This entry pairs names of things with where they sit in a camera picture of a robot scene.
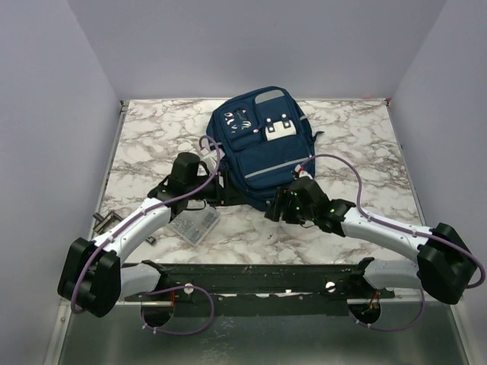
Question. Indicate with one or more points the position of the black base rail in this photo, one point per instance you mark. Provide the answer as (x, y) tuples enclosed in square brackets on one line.
[(256, 290)]

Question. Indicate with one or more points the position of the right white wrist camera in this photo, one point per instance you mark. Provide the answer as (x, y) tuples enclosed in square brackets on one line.
[(300, 172)]

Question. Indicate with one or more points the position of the clear plastic parts box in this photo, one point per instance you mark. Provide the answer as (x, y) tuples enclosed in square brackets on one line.
[(193, 226)]

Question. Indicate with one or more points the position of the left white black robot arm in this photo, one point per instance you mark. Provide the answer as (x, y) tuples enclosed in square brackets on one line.
[(93, 277)]

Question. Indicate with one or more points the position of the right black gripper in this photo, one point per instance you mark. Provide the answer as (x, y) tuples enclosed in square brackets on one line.
[(273, 212)]

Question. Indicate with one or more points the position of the navy blue student backpack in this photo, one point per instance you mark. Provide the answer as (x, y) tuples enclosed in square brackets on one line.
[(264, 135)]

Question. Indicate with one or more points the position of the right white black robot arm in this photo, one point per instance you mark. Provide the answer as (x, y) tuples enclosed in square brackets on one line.
[(435, 260)]

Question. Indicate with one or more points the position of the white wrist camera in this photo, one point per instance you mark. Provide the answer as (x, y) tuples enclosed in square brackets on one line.
[(212, 158), (300, 172)]

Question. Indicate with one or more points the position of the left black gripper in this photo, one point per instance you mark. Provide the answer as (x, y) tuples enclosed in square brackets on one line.
[(224, 195)]

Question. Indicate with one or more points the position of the metal table clamp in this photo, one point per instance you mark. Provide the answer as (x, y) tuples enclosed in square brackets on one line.
[(103, 223)]

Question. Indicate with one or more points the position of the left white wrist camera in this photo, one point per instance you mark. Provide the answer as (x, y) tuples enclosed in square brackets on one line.
[(212, 158)]

